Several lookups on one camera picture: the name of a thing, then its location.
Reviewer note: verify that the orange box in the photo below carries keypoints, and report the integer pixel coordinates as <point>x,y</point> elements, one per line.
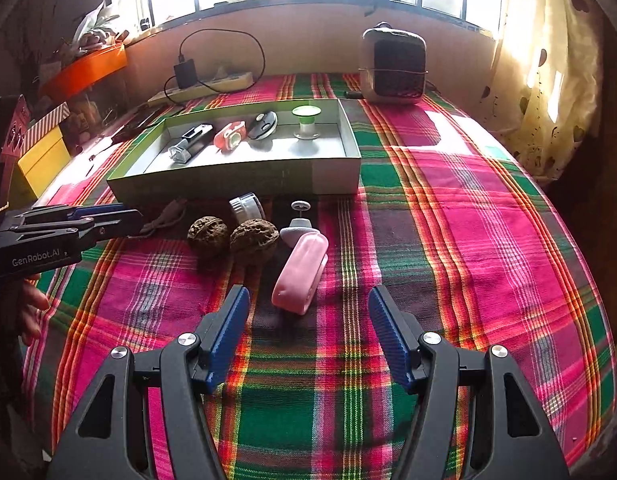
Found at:
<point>84,72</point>

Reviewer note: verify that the white grey knob stand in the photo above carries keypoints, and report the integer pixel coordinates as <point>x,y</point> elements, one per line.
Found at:
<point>299,226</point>

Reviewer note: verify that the yellow spotted curtain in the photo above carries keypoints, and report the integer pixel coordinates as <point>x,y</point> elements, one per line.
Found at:
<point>544,94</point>

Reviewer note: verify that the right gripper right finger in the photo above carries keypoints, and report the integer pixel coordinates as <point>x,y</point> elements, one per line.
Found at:
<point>509,436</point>

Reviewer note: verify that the brown walnut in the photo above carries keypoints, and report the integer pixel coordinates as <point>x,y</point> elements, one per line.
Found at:
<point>253,242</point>
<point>208,237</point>

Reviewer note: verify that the black bike light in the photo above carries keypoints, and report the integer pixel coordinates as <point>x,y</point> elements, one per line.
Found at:
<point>192,142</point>

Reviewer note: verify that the person left hand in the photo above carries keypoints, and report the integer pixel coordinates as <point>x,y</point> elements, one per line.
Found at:
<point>30,303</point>

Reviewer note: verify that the white power strip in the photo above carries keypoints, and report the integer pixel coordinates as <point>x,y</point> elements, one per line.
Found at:
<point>228,84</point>

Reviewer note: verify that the small clear silver jar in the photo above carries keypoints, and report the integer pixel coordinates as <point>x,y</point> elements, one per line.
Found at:
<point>247,207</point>

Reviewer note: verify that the yellow box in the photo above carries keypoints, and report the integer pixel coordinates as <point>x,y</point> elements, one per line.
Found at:
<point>38,167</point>

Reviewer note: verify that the green top white stand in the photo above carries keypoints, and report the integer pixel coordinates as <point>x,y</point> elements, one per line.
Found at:
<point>306,116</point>

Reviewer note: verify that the striped box lid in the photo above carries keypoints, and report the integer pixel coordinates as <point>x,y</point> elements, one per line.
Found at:
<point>45,124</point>

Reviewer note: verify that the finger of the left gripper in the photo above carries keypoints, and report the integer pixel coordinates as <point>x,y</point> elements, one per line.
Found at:
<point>92,230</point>
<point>59,213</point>

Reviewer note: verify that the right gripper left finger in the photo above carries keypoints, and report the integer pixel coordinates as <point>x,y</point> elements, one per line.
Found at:
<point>109,436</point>

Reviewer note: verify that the small white black heater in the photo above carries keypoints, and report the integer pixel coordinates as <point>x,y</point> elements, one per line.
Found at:
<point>392,66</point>

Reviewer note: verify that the black charger adapter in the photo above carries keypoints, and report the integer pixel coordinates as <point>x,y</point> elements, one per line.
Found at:
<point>185,73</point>

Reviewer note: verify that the green white cardboard box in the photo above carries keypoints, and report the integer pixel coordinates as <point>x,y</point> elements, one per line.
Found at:
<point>278,165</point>

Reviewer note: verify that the black oval remote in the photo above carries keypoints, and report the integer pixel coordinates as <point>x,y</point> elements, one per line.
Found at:
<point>263,126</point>

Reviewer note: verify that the plaid bedspread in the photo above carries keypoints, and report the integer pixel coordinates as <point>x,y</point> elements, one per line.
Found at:
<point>443,217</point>

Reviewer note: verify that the black smartphone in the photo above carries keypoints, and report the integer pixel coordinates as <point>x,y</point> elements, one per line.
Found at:
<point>141,121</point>

